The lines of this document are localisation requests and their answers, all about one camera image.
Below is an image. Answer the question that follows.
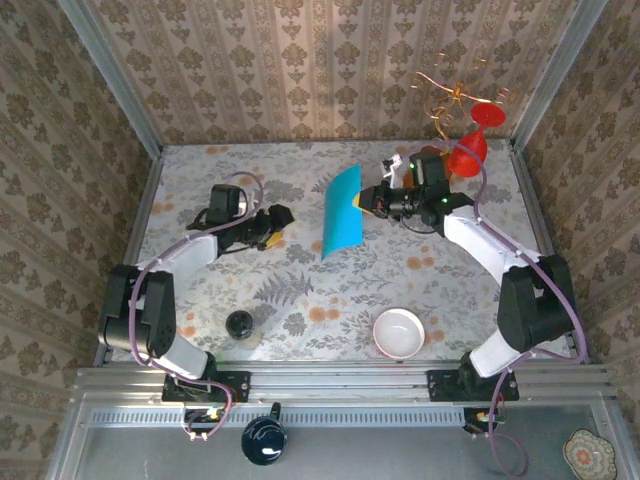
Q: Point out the floral table cloth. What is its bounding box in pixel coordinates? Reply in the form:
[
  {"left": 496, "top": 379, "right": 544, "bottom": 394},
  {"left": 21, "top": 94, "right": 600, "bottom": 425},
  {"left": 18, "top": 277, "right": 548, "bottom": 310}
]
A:
[{"left": 112, "top": 141, "right": 574, "bottom": 362}]

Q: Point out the white bowl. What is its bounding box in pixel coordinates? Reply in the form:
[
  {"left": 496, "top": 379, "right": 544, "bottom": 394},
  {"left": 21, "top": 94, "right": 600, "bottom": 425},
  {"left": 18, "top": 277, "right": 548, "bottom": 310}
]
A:
[{"left": 372, "top": 308, "right": 426, "bottom": 360}]

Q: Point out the gold wire stand wooden base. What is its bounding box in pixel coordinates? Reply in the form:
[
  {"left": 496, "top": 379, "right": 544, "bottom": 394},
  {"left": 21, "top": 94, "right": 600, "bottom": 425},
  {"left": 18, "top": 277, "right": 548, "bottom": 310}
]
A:
[{"left": 402, "top": 52, "right": 517, "bottom": 190}]

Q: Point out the small black jar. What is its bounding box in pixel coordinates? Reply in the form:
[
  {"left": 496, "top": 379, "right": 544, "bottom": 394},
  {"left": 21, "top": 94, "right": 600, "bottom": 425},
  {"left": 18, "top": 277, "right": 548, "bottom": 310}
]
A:
[{"left": 224, "top": 309, "right": 255, "bottom": 341}]

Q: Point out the dark blue mug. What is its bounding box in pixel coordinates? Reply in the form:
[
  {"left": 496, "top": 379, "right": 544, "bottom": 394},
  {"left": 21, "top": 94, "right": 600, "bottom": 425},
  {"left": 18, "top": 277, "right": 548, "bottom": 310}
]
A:
[{"left": 240, "top": 402, "right": 289, "bottom": 467}]

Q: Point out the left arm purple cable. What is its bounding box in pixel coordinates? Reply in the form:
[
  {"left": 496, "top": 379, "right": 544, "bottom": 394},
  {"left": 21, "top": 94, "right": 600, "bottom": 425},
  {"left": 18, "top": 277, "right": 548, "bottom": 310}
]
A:
[{"left": 128, "top": 171, "right": 265, "bottom": 442}]

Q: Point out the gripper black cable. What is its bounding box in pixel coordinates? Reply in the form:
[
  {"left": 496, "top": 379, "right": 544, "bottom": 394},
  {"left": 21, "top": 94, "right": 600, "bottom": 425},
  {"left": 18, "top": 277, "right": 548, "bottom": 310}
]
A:
[
  {"left": 403, "top": 214, "right": 437, "bottom": 237},
  {"left": 186, "top": 206, "right": 214, "bottom": 232}
]

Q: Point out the aluminium side rail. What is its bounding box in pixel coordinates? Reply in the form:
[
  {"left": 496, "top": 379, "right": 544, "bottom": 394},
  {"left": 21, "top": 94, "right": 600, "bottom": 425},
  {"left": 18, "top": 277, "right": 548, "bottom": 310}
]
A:
[
  {"left": 508, "top": 141, "right": 592, "bottom": 365},
  {"left": 93, "top": 149, "right": 165, "bottom": 369}
]

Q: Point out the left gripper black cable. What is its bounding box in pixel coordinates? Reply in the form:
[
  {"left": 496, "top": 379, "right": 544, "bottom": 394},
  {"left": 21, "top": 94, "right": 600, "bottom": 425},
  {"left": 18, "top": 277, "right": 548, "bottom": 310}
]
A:
[{"left": 186, "top": 206, "right": 214, "bottom": 232}]

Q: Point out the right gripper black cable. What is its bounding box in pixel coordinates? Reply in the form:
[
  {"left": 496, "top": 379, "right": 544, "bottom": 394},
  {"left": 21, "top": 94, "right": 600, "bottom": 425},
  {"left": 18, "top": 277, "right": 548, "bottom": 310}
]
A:
[{"left": 403, "top": 214, "right": 437, "bottom": 237}]

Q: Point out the red wine glass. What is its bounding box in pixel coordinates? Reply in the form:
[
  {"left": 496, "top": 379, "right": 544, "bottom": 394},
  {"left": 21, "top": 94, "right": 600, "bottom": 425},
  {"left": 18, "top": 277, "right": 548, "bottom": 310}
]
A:
[{"left": 447, "top": 102, "right": 507, "bottom": 180}]

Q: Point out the blue paper sheet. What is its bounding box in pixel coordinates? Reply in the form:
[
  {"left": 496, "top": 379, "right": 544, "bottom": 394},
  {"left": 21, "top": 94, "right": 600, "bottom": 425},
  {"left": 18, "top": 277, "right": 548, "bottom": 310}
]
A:
[{"left": 319, "top": 164, "right": 364, "bottom": 262}]

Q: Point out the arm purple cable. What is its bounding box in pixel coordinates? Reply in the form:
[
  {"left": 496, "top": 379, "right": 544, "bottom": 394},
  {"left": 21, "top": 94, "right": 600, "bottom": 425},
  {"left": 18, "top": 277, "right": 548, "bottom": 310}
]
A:
[
  {"left": 128, "top": 171, "right": 265, "bottom": 442},
  {"left": 412, "top": 141, "right": 589, "bottom": 476}
]

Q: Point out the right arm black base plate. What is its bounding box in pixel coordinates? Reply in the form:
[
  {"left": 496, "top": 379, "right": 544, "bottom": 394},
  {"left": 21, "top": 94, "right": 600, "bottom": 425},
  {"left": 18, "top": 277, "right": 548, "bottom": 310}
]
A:
[{"left": 426, "top": 368, "right": 520, "bottom": 403}]

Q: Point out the aluminium frame post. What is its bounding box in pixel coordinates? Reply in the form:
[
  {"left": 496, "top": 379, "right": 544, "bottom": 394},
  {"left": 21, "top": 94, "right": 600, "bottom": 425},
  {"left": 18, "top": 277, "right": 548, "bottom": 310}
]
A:
[
  {"left": 509, "top": 0, "right": 609, "bottom": 151},
  {"left": 56, "top": 0, "right": 165, "bottom": 157}
]

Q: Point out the aluminium mounting rail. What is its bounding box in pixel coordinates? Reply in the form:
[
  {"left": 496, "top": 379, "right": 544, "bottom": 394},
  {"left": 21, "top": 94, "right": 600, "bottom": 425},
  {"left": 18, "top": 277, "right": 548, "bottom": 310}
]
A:
[{"left": 74, "top": 360, "right": 614, "bottom": 401}]

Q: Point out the small electronics board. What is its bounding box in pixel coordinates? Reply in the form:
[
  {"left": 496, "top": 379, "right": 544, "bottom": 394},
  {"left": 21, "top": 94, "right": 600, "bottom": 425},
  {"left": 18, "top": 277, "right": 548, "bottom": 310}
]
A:
[
  {"left": 180, "top": 405, "right": 225, "bottom": 442},
  {"left": 462, "top": 407, "right": 506, "bottom": 437}
]

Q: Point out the slotted grey cable duct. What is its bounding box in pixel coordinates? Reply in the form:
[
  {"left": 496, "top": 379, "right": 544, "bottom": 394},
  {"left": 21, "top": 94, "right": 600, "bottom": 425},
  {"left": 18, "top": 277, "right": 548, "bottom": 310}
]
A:
[{"left": 82, "top": 405, "right": 471, "bottom": 429}]

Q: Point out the patterned scalloped coaster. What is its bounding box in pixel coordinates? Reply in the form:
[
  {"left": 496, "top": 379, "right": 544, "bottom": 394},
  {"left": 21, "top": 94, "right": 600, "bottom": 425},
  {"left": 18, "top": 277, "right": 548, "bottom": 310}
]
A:
[{"left": 563, "top": 428, "right": 617, "bottom": 480}]

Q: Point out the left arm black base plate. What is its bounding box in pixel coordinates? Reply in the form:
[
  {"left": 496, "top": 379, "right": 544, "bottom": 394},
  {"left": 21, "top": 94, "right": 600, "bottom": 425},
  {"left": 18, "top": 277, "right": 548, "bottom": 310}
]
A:
[{"left": 162, "top": 370, "right": 251, "bottom": 404}]

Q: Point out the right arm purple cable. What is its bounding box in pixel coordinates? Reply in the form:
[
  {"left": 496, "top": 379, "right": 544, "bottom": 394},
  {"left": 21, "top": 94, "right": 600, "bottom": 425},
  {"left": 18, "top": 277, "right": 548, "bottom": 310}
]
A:
[{"left": 412, "top": 141, "right": 589, "bottom": 476}]

